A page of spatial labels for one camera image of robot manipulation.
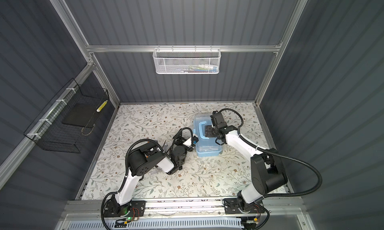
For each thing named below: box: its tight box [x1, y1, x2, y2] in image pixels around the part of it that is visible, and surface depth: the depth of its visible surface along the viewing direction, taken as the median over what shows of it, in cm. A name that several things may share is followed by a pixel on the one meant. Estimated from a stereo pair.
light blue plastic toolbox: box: [193, 113, 222, 157], surface depth 89 cm
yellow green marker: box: [96, 100, 108, 113], surface depth 83 cm
